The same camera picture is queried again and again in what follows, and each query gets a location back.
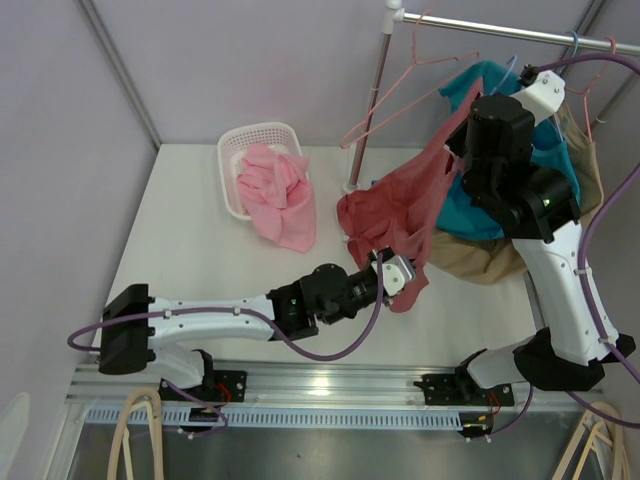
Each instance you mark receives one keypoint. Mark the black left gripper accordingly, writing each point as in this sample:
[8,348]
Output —
[371,254]

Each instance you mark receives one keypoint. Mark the beige tubes lower left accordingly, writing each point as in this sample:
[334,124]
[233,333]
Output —
[148,400]

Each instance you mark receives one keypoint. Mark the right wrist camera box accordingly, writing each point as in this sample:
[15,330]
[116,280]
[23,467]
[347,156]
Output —
[542,93]

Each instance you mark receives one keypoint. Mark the pink hanger at rail end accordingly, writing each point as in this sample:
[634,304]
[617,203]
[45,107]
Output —
[586,90]

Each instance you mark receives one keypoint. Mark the teal t shirt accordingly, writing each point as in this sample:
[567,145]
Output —
[475,210]

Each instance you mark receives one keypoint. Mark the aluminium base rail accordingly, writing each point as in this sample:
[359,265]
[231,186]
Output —
[281,385]

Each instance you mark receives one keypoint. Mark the beige tubes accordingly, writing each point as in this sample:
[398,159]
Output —
[596,446]
[148,400]

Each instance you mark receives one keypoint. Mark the beige t shirt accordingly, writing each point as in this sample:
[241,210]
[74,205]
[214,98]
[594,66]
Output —
[486,262]

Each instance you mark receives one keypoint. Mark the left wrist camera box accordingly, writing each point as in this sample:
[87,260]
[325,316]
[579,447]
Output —
[398,272]

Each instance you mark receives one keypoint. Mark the beige tubes lower right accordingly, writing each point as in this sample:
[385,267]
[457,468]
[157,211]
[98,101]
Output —
[596,446]

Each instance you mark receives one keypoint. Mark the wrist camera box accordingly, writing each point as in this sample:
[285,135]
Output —
[398,272]
[542,93]

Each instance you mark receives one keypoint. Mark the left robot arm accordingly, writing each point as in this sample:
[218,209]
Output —
[145,334]

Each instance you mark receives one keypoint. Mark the metal clothes rack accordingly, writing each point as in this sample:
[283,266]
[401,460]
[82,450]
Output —
[395,13]

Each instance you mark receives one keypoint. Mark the white slotted cable duct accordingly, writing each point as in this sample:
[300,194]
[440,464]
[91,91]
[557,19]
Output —
[236,417]

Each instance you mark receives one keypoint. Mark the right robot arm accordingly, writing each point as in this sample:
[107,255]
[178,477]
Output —
[539,213]

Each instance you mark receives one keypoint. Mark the red t shirt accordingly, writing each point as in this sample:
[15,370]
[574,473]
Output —
[416,246]

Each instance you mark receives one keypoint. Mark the white perforated plastic basket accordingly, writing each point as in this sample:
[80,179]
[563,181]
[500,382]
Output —
[232,147]

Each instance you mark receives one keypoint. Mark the pink t shirt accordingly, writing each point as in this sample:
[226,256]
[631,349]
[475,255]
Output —
[279,197]

